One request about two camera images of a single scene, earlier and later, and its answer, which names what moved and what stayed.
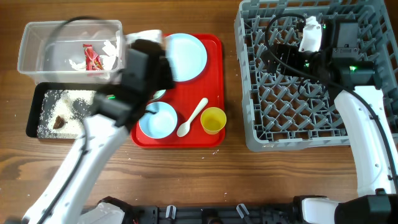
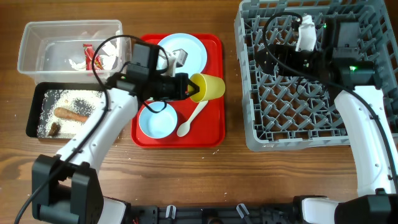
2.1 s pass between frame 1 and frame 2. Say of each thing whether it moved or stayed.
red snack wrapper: stayed
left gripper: moved
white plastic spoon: stayed
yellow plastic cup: moved
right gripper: stayed
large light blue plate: stayed
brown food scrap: moved
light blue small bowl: stayed
